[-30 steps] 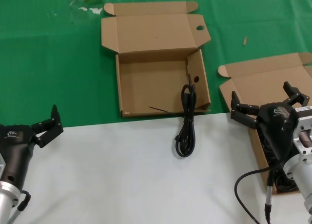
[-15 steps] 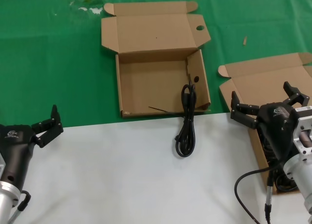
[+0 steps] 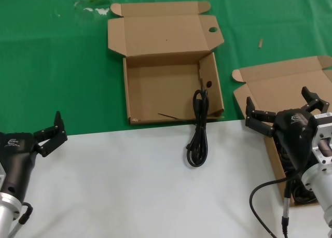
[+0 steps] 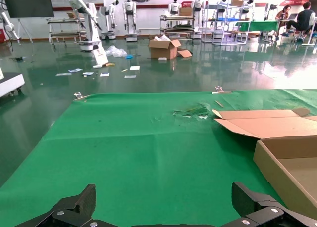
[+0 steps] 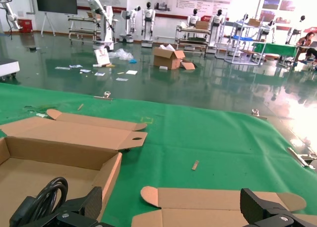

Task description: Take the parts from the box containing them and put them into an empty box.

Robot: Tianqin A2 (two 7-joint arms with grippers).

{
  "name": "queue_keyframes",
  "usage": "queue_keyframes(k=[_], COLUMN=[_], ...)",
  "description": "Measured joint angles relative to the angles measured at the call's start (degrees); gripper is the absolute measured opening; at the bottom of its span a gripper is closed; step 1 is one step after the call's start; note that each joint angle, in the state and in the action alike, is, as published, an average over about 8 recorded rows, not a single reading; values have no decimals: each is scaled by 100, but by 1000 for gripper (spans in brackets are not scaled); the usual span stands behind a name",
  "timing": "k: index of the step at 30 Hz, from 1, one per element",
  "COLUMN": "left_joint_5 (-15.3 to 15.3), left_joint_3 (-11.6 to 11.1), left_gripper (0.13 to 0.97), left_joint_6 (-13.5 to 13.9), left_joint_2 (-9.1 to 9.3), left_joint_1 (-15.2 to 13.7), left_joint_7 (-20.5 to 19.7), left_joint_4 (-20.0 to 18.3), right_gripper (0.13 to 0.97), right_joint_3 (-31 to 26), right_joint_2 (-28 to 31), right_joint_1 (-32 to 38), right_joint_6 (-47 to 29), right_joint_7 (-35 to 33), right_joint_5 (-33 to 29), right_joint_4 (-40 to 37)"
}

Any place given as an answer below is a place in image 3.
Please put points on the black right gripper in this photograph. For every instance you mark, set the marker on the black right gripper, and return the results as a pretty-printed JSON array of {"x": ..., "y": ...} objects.
[{"x": 294, "y": 130}]

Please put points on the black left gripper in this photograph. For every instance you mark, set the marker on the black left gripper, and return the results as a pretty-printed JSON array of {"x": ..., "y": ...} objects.
[{"x": 15, "y": 155}]

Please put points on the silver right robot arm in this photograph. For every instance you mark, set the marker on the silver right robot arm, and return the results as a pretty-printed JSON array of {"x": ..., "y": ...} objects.
[{"x": 323, "y": 191}]

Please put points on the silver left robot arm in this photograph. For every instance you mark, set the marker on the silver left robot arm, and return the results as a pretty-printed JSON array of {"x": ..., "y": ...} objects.
[{"x": 5, "y": 212}]

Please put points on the open cardboard box with hole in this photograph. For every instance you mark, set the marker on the open cardboard box with hole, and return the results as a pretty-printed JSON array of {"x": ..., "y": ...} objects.
[{"x": 160, "y": 90}]

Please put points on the small wooden stick piece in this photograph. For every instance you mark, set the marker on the small wooden stick piece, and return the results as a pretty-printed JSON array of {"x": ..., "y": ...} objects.
[{"x": 261, "y": 43}]

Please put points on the green table mat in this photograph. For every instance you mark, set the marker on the green table mat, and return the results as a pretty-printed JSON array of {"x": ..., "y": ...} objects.
[{"x": 52, "y": 67}]

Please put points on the black wrist camera with label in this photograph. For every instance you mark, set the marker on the black wrist camera with label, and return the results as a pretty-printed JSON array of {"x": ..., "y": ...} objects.
[{"x": 323, "y": 116}]

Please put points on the silver camera mount bracket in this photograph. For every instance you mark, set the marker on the silver camera mount bracket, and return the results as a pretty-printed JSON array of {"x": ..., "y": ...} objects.
[{"x": 324, "y": 143}]

